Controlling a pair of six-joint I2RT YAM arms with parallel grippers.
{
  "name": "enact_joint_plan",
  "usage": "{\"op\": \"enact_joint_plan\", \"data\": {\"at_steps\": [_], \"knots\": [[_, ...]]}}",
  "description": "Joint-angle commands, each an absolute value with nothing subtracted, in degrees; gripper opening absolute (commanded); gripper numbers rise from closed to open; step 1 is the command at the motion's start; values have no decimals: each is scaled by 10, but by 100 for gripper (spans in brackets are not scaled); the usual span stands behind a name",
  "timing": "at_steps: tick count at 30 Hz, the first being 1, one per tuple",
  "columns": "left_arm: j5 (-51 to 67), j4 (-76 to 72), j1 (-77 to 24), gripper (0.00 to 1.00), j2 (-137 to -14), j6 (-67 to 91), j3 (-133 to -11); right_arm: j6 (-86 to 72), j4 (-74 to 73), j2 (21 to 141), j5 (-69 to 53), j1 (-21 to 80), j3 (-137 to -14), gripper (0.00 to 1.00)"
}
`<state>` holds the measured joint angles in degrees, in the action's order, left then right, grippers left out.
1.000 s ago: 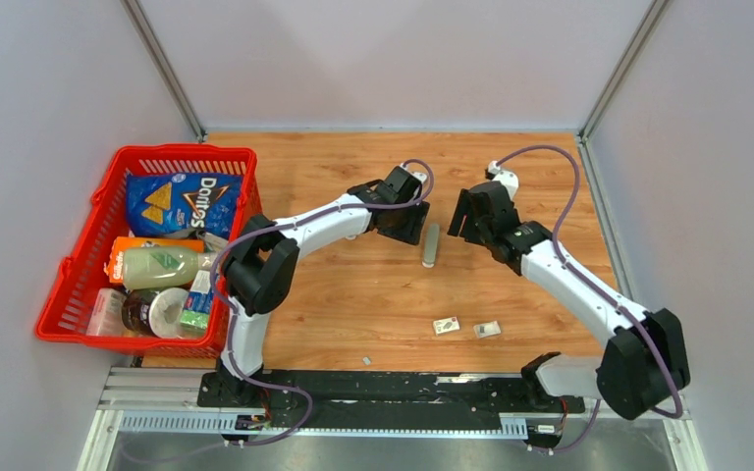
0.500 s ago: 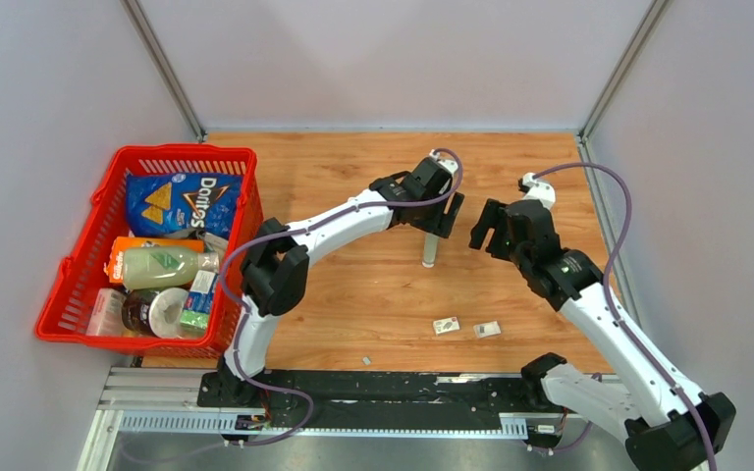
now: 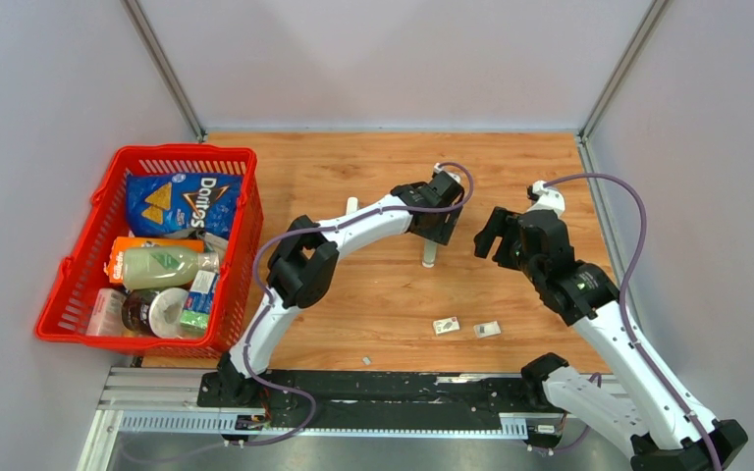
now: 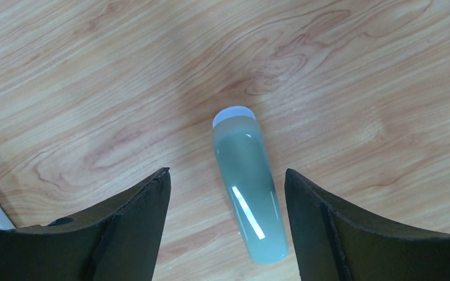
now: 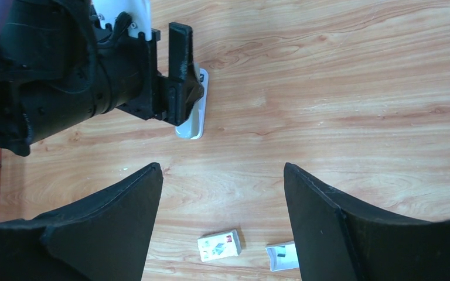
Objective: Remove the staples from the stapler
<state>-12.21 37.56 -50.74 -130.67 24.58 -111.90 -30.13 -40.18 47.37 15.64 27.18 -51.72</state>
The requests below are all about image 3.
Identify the small clear staple box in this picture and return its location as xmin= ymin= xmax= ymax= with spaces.
xmin=473 ymin=321 xmax=502 ymax=339

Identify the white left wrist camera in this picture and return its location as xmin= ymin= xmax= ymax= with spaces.
xmin=432 ymin=163 xmax=461 ymax=184

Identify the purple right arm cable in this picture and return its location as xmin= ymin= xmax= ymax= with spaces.
xmin=532 ymin=172 xmax=725 ymax=471

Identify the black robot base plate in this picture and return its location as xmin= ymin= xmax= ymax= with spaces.
xmin=197 ymin=370 xmax=562 ymax=431

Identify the pale green lotion bottle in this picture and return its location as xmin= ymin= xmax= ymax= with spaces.
xmin=122 ymin=246 xmax=221 ymax=290

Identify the blue Doritos chip bag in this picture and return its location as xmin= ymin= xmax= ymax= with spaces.
xmin=125 ymin=173 xmax=242 ymax=238

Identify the dark jar with white lid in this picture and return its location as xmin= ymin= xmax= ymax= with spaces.
xmin=122 ymin=288 xmax=189 ymax=339

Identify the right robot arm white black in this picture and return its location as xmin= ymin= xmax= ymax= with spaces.
xmin=474 ymin=207 xmax=748 ymax=470

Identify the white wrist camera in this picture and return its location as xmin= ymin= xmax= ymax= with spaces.
xmin=432 ymin=163 xmax=461 ymax=184
xmin=527 ymin=181 xmax=566 ymax=218

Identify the red plastic shopping basket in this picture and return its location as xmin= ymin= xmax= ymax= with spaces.
xmin=34 ymin=143 xmax=263 ymax=358

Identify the small green package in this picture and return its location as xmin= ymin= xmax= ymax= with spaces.
xmin=178 ymin=309 xmax=210 ymax=339

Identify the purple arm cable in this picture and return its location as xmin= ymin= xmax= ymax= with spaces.
xmin=224 ymin=161 xmax=476 ymax=447
xmin=532 ymin=172 xmax=725 ymax=471

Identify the orange Gillette package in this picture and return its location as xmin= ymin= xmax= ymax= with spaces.
xmin=106 ymin=235 xmax=206 ymax=288

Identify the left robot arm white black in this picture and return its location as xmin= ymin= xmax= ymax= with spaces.
xmin=217 ymin=162 xmax=475 ymax=407

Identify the aluminium frame rail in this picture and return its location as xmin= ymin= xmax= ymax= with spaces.
xmin=76 ymin=365 xmax=710 ymax=471

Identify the small blue white box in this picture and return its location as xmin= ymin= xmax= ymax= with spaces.
xmin=184 ymin=271 xmax=220 ymax=315

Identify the white staple box red label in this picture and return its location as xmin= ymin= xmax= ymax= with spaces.
xmin=432 ymin=317 xmax=460 ymax=336

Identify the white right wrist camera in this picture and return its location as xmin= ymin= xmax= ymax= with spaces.
xmin=527 ymin=181 xmax=566 ymax=218

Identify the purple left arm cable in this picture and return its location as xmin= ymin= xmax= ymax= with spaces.
xmin=224 ymin=161 xmax=476 ymax=447

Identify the clear pink plastic package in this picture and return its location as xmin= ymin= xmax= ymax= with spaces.
xmin=86 ymin=288 xmax=126 ymax=337

